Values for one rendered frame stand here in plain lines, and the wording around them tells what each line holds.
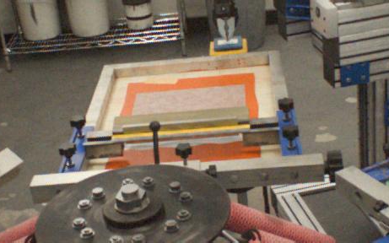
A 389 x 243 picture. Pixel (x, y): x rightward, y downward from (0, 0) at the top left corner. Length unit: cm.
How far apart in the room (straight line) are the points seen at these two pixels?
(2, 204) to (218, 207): 288
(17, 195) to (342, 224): 169
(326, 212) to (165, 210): 204
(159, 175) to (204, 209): 14
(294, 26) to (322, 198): 80
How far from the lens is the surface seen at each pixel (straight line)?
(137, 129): 208
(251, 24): 537
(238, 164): 188
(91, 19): 553
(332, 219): 319
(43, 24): 562
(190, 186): 129
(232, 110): 211
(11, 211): 397
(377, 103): 280
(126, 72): 268
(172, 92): 252
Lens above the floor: 195
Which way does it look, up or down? 26 degrees down
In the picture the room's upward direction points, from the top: 7 degrees counter-clockwise
